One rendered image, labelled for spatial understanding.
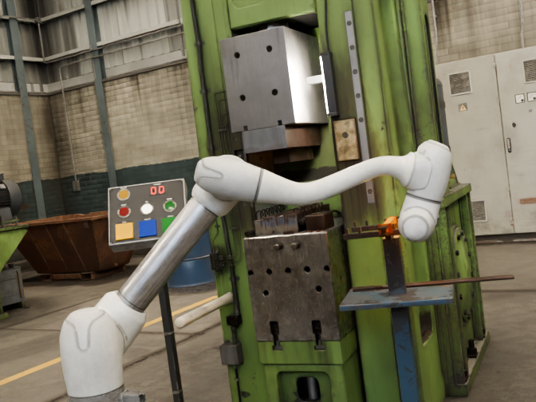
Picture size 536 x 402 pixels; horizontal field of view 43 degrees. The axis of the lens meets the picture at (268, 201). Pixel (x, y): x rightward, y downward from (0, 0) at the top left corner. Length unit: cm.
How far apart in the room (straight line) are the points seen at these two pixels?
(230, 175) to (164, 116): 905
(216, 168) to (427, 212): 60
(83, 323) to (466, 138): 653
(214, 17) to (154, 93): 791
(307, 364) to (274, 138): 95
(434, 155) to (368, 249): 103
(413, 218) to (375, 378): 126
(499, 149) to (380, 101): 517
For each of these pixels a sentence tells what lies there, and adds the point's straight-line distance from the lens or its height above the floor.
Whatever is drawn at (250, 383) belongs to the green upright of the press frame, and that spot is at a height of 21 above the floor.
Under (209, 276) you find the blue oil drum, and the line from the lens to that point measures 758.
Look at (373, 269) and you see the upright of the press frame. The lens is 290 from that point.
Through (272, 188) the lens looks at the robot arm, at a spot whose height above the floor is 114.
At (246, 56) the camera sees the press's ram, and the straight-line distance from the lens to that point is 291.
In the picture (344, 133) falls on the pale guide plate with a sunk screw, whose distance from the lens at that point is 286.
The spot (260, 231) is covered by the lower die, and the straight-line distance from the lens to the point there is 290.
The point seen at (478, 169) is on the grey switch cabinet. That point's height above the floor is 85.
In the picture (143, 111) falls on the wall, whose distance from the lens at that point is 1117.
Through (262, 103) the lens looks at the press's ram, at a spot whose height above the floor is 147.
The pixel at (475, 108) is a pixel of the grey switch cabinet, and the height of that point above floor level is 154.
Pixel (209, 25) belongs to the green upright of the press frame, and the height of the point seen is 187.
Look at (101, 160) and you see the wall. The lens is 1187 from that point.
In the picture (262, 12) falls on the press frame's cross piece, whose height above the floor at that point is 187.
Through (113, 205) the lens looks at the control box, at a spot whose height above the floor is 112.
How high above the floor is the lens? 121
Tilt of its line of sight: 3 degrees down
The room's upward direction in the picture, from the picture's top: 7 degrees counter-clockwise
